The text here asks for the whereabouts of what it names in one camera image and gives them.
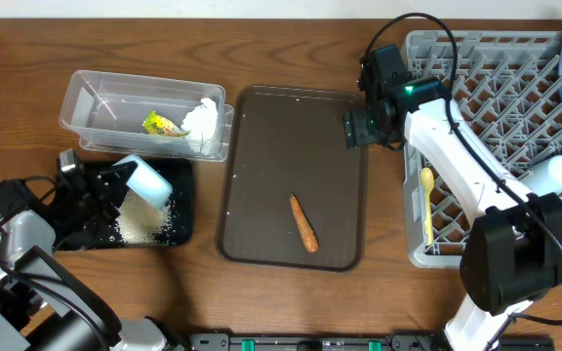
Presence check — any yellow green snack wrapper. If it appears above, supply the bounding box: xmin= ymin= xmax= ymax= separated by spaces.
xmin=141 ymin=111 xmax=189 ymax=138

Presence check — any orange carrot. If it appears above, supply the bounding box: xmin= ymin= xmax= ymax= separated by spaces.
xmin=290 ymin=194 xmax=319 ymax=254

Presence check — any yellow plastic spoon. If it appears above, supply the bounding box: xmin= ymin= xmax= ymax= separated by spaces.
xmin=421 ymin=168 xmax=435 ymax=247

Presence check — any dark brown serving tray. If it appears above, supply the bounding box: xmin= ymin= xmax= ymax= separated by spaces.
xmin=217 ymin=86 xmax=368 ymax=272

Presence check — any clear plastic bin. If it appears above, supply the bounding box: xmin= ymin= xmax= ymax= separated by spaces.
xmin=60 ymin=70 xmax=233 ymax=162

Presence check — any white tissue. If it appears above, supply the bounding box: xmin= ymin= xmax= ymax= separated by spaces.
xmin=181 ymin=97 xmax=218 ymax=154

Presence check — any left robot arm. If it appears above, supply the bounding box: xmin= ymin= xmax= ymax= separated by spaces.
xmin=0 ymin=156 xmax=182 ymax=350

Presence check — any black bin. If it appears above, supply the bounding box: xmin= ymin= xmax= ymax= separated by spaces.
xmin=59 ymin=159 xmax=195 ymax=251

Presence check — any light blue bowl with rice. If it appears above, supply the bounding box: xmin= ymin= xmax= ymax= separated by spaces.
xmin=114 ymin=155 xmax=173 ymax=210

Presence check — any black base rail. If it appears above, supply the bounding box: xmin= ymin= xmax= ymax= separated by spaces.
xmin=184 ymin=331 xmax=556 ymax=351

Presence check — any white rice pile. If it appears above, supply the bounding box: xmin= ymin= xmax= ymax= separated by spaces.
xmin=114 ymin=190 xmax=171 ymax=246

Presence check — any blue cup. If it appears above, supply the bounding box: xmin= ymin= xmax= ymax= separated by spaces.
xmin=522 ymin=155 xmax=562 ymax=196

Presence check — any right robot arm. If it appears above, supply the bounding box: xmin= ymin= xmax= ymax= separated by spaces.
xmin=343 ymin=75 xmax=562 ymax=350

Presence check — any grey dishwasher rack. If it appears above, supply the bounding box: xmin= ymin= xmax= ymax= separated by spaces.
xmin=403 ymin=30 xmax=562 ymax=269

